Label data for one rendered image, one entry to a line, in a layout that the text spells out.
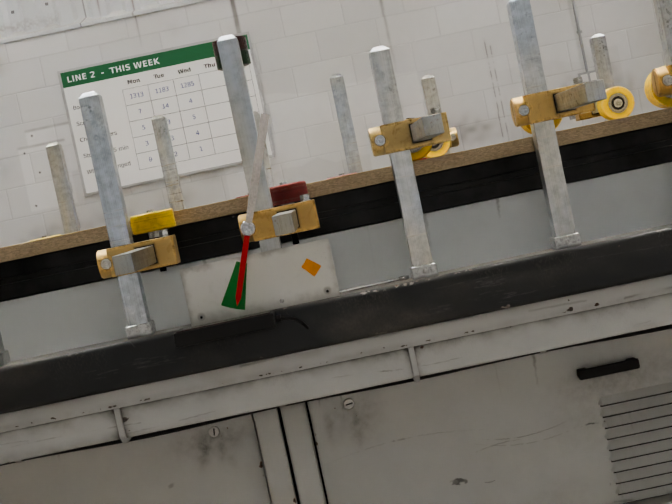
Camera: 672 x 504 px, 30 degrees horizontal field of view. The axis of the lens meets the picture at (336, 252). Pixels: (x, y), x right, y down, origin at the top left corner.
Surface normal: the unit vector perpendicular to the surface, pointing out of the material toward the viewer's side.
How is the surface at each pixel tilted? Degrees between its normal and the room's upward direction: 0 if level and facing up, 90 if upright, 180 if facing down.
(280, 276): 90
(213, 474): 90
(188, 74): 90
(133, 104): 90
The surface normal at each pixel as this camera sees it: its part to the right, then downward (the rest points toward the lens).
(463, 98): 0.01, 0.05
